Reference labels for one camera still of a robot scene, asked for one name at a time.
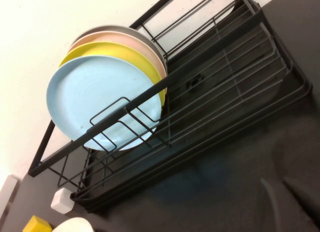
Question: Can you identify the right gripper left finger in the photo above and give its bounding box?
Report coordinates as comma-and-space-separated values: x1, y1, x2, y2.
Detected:
259, 178, 286, 232

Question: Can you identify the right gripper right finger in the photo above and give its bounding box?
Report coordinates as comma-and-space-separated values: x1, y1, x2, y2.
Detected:
281, 164, 320, 232

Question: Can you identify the white plate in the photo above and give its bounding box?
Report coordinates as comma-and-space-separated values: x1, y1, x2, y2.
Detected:
51, 216, 95, 232

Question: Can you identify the light blue plate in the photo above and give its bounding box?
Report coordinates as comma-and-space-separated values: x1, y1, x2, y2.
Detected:
46, 55, 163, 152

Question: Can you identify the yellow plate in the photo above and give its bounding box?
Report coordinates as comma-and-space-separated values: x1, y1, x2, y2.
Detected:
58, 41, 167, 108

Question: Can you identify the pink plate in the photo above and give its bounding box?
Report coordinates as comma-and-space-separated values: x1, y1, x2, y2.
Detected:
67, 30, 168, 80

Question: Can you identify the grey plate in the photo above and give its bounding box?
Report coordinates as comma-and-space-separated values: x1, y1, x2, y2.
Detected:
71, 24, 167, 68

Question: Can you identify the white cube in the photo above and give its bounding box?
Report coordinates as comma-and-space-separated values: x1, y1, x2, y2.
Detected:
50, 187, 75, 215

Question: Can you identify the yellow cube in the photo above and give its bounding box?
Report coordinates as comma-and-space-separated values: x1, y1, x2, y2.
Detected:
22, 215, 53, 232

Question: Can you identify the black wire dish rack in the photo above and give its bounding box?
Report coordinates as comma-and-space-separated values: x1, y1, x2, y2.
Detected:
27, 0, 314, 214

